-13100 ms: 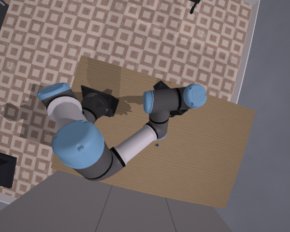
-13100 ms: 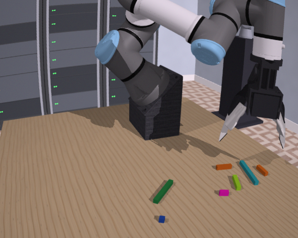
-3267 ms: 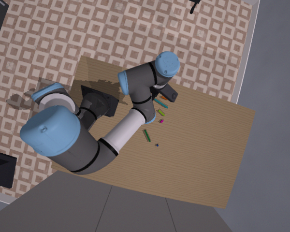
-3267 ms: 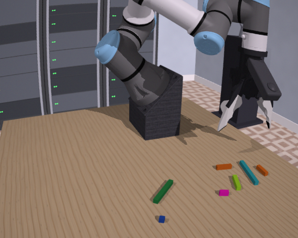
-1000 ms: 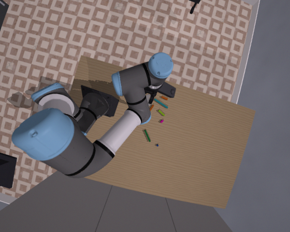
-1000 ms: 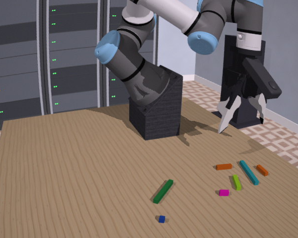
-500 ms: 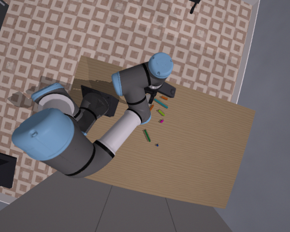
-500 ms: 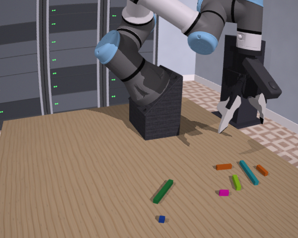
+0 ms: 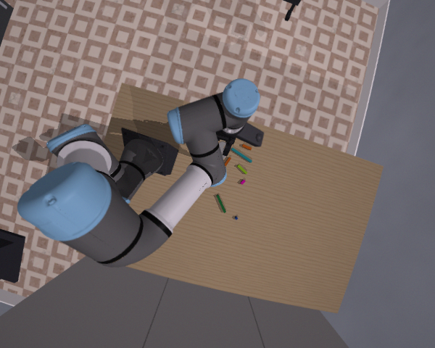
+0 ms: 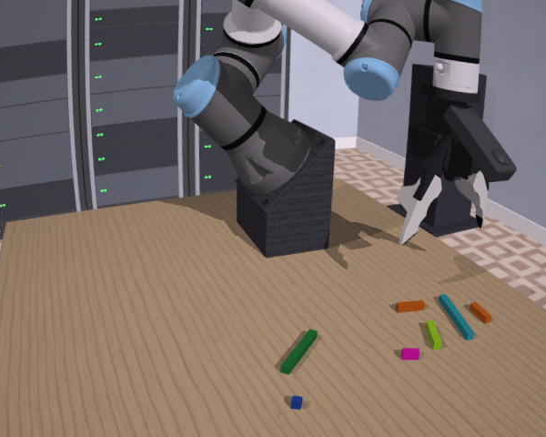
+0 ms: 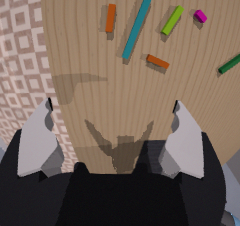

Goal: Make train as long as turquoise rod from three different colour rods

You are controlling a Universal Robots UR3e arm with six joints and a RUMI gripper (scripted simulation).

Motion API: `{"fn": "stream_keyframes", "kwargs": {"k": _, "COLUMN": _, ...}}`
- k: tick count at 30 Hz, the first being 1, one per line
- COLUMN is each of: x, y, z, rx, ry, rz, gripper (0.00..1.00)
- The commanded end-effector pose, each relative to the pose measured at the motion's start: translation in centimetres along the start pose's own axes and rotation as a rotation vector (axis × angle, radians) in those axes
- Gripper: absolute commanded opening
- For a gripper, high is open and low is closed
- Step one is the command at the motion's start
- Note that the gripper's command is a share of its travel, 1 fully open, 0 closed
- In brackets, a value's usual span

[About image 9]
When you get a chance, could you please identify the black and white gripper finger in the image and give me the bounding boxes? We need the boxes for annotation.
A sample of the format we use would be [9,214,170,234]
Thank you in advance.
[219,141,232,159]

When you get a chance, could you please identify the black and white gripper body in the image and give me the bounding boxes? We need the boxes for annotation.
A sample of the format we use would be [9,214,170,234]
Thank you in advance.
[216,125,245,144]

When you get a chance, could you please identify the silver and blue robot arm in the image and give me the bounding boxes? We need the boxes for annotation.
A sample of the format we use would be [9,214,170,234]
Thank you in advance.
[17,78,264,268]

